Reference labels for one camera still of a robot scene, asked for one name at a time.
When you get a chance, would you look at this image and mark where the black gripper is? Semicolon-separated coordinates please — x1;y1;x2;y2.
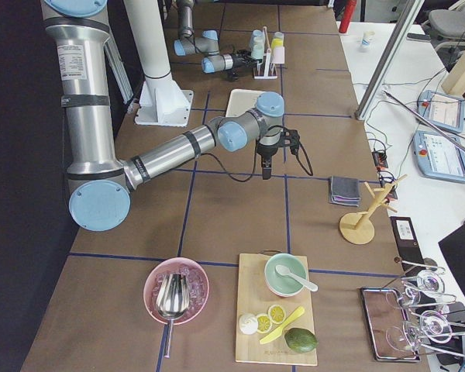
232;52;258;69
257;137;280;180

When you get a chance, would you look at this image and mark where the green cup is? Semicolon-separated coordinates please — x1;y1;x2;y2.
251;43;264;60

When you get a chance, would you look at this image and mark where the beige rabbit tray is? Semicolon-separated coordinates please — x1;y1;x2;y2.
226;88;264;117

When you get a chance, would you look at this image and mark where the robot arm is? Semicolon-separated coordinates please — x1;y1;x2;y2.
41;1;284;231
174;0;260;80

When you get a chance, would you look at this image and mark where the pink cup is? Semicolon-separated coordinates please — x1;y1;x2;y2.
270;46;285;64

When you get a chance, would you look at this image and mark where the yellow cup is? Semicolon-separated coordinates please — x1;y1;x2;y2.
270;31;284;50

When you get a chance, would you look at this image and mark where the paper cup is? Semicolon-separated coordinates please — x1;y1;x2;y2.
360;30;375;52

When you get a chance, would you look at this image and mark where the grey folded cloth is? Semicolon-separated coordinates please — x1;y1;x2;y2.
329;176;360;207

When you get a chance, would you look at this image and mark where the white spoon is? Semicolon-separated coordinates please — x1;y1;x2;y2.
275;264;319;292

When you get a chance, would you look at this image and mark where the wooden mug tree stand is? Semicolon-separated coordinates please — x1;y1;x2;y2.
339;174;407;245

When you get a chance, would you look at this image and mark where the red bottle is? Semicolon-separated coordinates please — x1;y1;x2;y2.
339;0;357;34

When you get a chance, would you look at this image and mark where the green bowl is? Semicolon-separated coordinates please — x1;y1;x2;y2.
263;253;310;298

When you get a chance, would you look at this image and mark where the wooden cutting board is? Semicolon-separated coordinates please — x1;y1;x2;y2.
236;253;318;366

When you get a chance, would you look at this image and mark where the pink bowl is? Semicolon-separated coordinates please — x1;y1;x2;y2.
143;257;209;326

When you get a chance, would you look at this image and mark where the lemon slice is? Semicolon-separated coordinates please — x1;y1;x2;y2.
267;304;287;324

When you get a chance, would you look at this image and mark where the yellow plastic knife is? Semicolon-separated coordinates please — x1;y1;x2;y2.
259;306;305;345

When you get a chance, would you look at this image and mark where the black box with label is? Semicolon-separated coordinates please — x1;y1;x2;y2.
390;216;423;264

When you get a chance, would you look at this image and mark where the metal scoop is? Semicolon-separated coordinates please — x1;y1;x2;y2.
156;274;189;358

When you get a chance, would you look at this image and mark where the lemon slice two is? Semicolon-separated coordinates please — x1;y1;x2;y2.
256;313;273;334

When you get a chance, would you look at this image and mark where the teach pendant near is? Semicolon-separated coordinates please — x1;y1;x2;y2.
413;130;465;184

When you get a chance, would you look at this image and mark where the teach pendant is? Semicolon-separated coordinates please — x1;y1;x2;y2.
417;90;465;134
413;130;465;184

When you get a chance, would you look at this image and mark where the teach pendant far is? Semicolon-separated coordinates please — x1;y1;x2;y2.
417;90;465;134

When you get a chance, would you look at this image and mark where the avocado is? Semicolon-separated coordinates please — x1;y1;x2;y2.
284;328;319;353

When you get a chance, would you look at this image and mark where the green tipped metal stand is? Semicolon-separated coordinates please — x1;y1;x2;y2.
383;91;465;153

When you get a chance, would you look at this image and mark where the grey office chair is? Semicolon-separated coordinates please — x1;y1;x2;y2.
429;9;465;51

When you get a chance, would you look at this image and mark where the wine glass two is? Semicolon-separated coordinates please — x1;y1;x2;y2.
385;310;465;352

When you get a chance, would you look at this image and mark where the white wire cup rack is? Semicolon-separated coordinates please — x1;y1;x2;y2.
253;26;278;80

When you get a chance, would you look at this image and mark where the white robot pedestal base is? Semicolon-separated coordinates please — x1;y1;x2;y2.
124;0;193;127

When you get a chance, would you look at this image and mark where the aluminium frame post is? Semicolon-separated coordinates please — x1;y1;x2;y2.
355;0;424;120

